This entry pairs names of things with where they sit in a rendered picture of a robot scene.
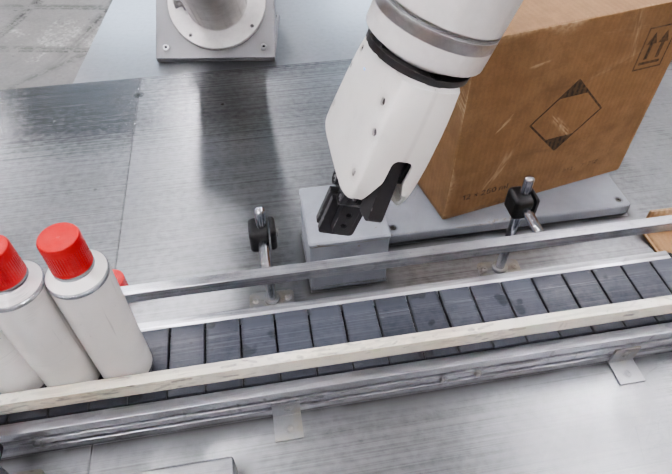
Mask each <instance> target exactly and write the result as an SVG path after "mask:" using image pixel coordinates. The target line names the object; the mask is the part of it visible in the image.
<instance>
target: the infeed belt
mask: <svg viewBox="0 0 672 474"><path fill-rule="evenodd" d="M500 284H501V285H500ZM469 289H470V290H469ZM470 291H471V292H470ZM438 294H439V296H438ZM668 295H672V258H667V259H660V260H652V261H650V262H649V261H645V262H638V263H631V264H624V265H621V266H619V265H617V266H609V267H602V268H595V269H591V271H590V269H588V270H581V271H574V272H567V273H562V274H561V275H560V274H552V275H545V276H538V277H532V278H531V279H530V278H524V279H516V280H509V281H502V282H501V283H499V282H495V283H488V284H481V285H473V286H470V287H469V288H468V286H466V287H459V288H452V289H445V290H439V291H438V293H437V291H430V292H423V293H416V294H409V295H407V296H406V298H407V301H406V298H405V295H402V296H395V297H388V298H380V299H374V303H375V306H374V304H373V300H366V301H359V302H352V303H345V304H342V305H341V306H342V310H341V308H340V304H337V305H330V306H323V307H316V308H309V309H308V311H309V315H307V309H302V310H294V311H287V312H280V313H275V320H274V318H273V314H266V315H259V316H251V317H244V318H241V325H239V318H237V319H230V320H223V321H216V322H209V323H206V329H205V325H204V323H201V324H194V325H187V326H180V327H173V328H171V334H170V330H169V328H166V329H158V330H151V331H144V332H142V335H143V337H144V339H145V341H146V343H147V345H148V347H149V350H150V351H151V353H152V355H153V361H154V362H153V368H152V371H151V372H155V371H162V370H168V369H175V368H182V367H189V366H195V365H202V364H209V363H216V362H222V361H229V360H236V359H243V358H249V357H256V356H263V355H270V354H276V353H283V352H290V351H297V350H303V349H310V348H317V347H324V346H330V345H337V344H344V343H351V342H358V341H364V340H371V339H378V338H385V337H391V336H398V335H405V334H412V333H418V332H425V331H432V330H439V329H445V328H452V327H459V326H466V325H472V324H479V323H486V322H493V321H499V320H506V319H513V318H520V317H526V316H533V315H540V314H547V313H553V312H560V311H567V310H574V309H581V308H587V307H594V306H601V305H608V304H614V303H621V302H628V301H635V300H641V299H648V298H655V297H662V296H668ZM669 322H672V313H670V314H663V315H657V316H650V317H643V318H637V319H630V320H624V321H617V322H611V323H604V324H597V325H591V326H584V327H578V328H571V329H565V330H558V331H551V332H545V333H538V334H532V335H525V336H518V337H512V338H505V339H499V340H492V341H486V342H479V343H472V344H466V345H459V346H453V347H446V348H440V349H433V350H426V351H420V352H413V353H407V354H400V355H394V356H387V357H380V358H374V359H367V360H361V361H354V362H347V363H341V364H334V365H328V366H321V367H315V368H308V369H301V370H295V371H288V372H282V373H275V374H269V375H262V376H255V377H249V378H242V379H236V380H229V381H223V382H216V383H209V384H203V385H196V386H190V387H183V388H176V389H170V390H163V391H157V392H150V393H144V394H137V395H130V396H124V397H117V398H111V399H104V400H98V401H91V402H84V403H78V404H71V405H65V406H58V407H52V408H45V409H38V410H32V411H25V412H19V413H12V414H5V415H0V425H6V424H13V423H19V422H26V421H32V420H39V419H45V418H52V417H58V416H65V415H71V414H78V413H84V412H91V411H97V410H104V409H110V408H117V407H123V406H130V405H136V404H143V403H149V402H156V401H162V400H169V399H175V398H182V397H188V396H195V395H201V394H208V393H214V392H221V391H227V390H234V389H240V388H247V387H253V386H260V385H266V384H272V383H279V382H285V381H292V380H298V379H305V378H311V377H318V376H324V375H331V374H337V373H344V372H350V371H357V370H363V369H370V368H376V367H383V366H389V365H396V364H402V363H409V362H415V361H422V360H428V359H435V358H441V357H448V356H454V355H461V354H467V353H474V352H480V351H487V350H493V349H500V348H506V347H513V346H519V345H526V344H532V343H539V342H545V341H552V340H558V339H565V338H571V337H578V336H584V335H591V334H597V333H604V332H610V331H617V330H623V329H630V328H636V327H643V326H649V325H656V324H662V323H669Z"/></svg>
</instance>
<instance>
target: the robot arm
mask: <svg viewBox="0 0 672 474"><path fill-rule="evenodd" d="M167 1H168V10H169V14H170V17H171V20H172V22H173V24H174V25H175V27H176V28H177V30H178V31H179V33H180V34H181V35H182V36H183V37H184V38H185V39H187V40H188V41H189V42H191V43H192V44H194V45H196V46H199V47H201V48H205V49H209V50H225V49H229V48H233V47H236V46H238V45H240V44H242V43H243V42H245V41H246V40H248V39H249V38H250V37H251V36H252V35H253V34H254V33H255V32H256V31H257V29H258V28H259V26H260V24H261V22H262V20H263V17H264V14H265V9H266V0H167ZM522 2H523V0H372V2H371V5H370V7H369V10H368V12H367V15H366V22H367V24H368V27H369V28H368V30H367V33H366V36H365V38H364V40H363V41H362V43H361V45H360V47H359V48H358V50H357V52H356V54H355V56H354V58H353V60H352V62H351V64H350V66H349V68H348V70H347V72H346V74H345V76H344V78H343V81H342V83H341V85H340V87H339V89H338V91H337V94H336V96H335V98H334V100H333V103H332V105H331V107H330V109H329V112H328V114H327V117H326V122H325V128H326V134H327V139H328V143H329V147H330V152H331V156H332V160H333V163H334V167H335V169H334V172H333V175H332V184H333V185H336V186H330V187H329V189H328V191H327V193H326V195H325V198H324V200H323V202H322V204H321V207H320V209H319V211H318V213H317V215H316V221H317V223H319V224H318V231H319V232H321V233H328V234H336V235H345V236H351V235H352V234H353V233H354V231H355V229H356V227H357V226H358V224H359V222H360V220H361V218H362V216H363V217H364V219H365V221H370V222H378V223H381V222H382V221H383V218H384V216H385V213H386V211H387V208H388V206H389V203H390V200H392V202H393V203H394V204H395V205H400V204H401V203H403V202H404V201H405V200H406V199H407V197H408V196H409V195H410V194H411V192H412V191H413V189H414V188H415V186H416V184H417V183H418V181H419V179H420V178H421V176H422V174H423V172H424V171H425V169H426V167H427V165H428V163H429V161H430V159H431V157H432V155H433V153H434V151H435V149H436V147H437V145H438V143H439V141H440V139H441V137H442V135H443V132H444V130H445V128H446V126H447V124H448V121H449V119H450V116H451V114H452V112H453V109H454V107H455V104H456V101H457V99H458V96H459V94H460V87H462V86H464V85H465V84H466V83H467V82H468V80H469V79H470V77H473V76H476V75H478V74H480V73H481V71H482V70H483V68H484V67H485V65H486V63H487V62H488V60H489V58H490V56H491V55H492V53H493V51H494V50H495V48H496V46H497V45H498V43H499V41H500V39H501V38H502V36H503V34H504V32H505V31H506V29H507V27H508V26H509V24H510V22H511V21H512V19H513V17H514V15H515V14H516V12H517V10H518V9H519V7H520V5H521V4H522Z"/></svg>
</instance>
